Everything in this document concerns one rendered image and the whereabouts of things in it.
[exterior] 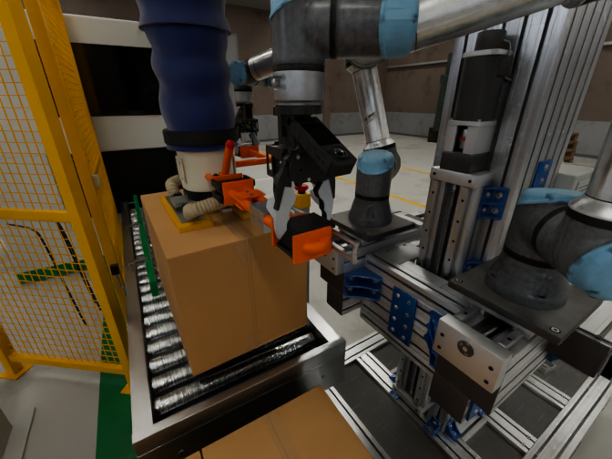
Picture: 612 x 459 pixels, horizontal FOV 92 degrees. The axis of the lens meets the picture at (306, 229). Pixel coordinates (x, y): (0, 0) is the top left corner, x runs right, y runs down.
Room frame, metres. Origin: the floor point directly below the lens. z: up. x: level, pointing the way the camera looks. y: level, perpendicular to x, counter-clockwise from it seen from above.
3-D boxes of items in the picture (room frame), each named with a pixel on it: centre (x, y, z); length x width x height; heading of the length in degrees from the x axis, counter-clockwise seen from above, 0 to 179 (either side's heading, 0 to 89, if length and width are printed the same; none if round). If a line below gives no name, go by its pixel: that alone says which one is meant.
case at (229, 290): (0.97, 0.33, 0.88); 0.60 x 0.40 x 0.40; 33
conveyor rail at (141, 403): (1.50, 1.04, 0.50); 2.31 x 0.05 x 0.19; 31
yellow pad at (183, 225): (0.92, 0.41, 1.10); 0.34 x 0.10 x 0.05; 33
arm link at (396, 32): (0.49, -0.09, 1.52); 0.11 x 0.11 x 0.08; 82
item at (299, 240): (0.46, 0.01, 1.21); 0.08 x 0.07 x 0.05; 33
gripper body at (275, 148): (0.49, 0.02, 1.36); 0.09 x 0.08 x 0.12; 33
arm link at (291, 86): (0.48, 0.01, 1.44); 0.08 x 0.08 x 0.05
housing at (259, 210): (0.58, 0.08, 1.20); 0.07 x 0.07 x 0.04; 33
